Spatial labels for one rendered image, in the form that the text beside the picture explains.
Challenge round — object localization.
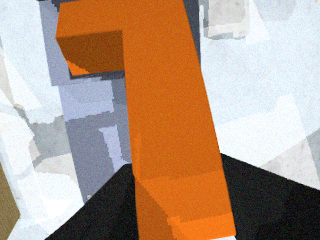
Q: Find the orange l-shaped part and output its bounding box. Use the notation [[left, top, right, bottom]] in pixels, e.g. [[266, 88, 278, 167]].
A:
[[55, 0, 236, 240]]

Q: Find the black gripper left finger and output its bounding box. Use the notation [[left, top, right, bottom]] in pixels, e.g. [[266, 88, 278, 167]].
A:
[[44, 163, 140, 240]]

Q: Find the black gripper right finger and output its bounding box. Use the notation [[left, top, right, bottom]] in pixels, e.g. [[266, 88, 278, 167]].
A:
[[221, 153, 320, 240]]

